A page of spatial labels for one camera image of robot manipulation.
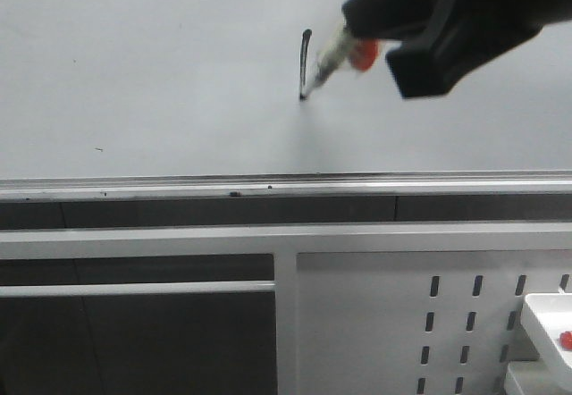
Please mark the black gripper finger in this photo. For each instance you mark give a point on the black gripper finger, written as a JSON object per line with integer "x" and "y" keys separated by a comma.
{"x": 464, "y": 35}
{"x": 402, "y": 19}

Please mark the white black whiteboard marker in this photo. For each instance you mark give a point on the white black whiteboard marker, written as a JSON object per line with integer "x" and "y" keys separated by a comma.
{"x": 341, "y": 50}

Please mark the large white whiteboard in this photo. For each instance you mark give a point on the large white whiteboard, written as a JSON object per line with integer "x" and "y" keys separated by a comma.
{"x": 103, "y": 95}

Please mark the white metal pegboard stand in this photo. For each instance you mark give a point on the white metal pegboard stand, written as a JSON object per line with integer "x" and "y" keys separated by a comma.
{"x": 312, "y": 309}

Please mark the white upper plastic tray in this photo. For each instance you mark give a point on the white upper plastic tray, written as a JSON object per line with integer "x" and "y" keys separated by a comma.
{"x": 545, "y": 316}

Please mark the white plastic tray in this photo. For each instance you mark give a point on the white plastic tray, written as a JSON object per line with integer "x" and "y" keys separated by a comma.
{"x": 530, "y": 378}
{"x": 545, "y": 316}

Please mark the red capped marker in tray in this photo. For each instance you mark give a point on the red capped marker in tray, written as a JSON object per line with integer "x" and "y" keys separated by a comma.
{"x": 565, "y": 340}

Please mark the white lower plastic tray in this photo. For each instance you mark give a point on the white lower plastic tray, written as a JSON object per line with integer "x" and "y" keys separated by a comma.
{"x": 530, "y": 378}

